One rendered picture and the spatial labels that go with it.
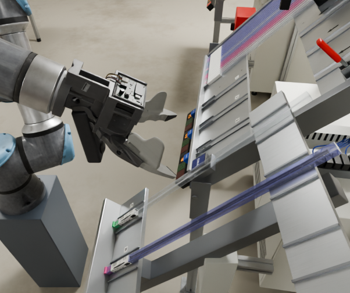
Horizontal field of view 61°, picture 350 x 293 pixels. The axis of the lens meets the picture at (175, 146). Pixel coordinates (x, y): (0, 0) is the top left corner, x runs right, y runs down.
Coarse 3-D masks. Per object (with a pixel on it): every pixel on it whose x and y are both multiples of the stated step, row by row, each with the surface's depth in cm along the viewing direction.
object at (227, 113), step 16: (240, 64) 101; (224, 80) 103; (240, 80) 94; (208, 96) 106; (224, 96) 96; (240, 96) 88; (208, 112) 99; (224, 112) 90; (240, 112) 83; (208, 128) 92; (224, 128) 85; (240, 128) 78; (208, 144) 86; (224, 144) 80
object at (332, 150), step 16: (336, 144) 37; (304, 160) 39; (320, 160) 37; (272, 176) 41; (288, 176) 40; (256, 192) 42; (224, 208) 45; (192, 224) 49; (160, 240) 54; (128, 256) 59; (144, 256) 57; (112, 272) 62
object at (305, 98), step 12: (300, 96) 45; (288, 108) 46; (300, 108) 45; (264, 120) 49; (276, 120) 47; (252, 132) 49; (228, 144) 52; (240, 144) 51; (216, 156) 53; (204, 168) 55; (180, 180) 58; (168, 192) 60; (144, 204) 64
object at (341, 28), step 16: (304, 16) 87; (320, 16) 80; (336, 16) 74; (304, 32) 82; (320, 32) 76; (336, 32) 71; (304, 48) 77; (320, 48) 72; (336, 48) 67; (320, 64) 68; (336, 64) 64; (320, 80) 65; (336, 80) 61
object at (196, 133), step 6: (204, 60) 125; (204, 66) 121; (204, 72) 119; (204, 78) 116; (204, 90) 111; (198, 96) 107; (204, 96) 109; (198, 102) 104; (198, 108) 102; (198, 114) 100; (198, 120) 98; (198, 126) 96; (192, 132) 94; (198, 132) 94; (192, 138) 91; (198, 138) 93; (192, 144) 89; (198, 144) 91; (192, 150) 87; (192, 156) 86
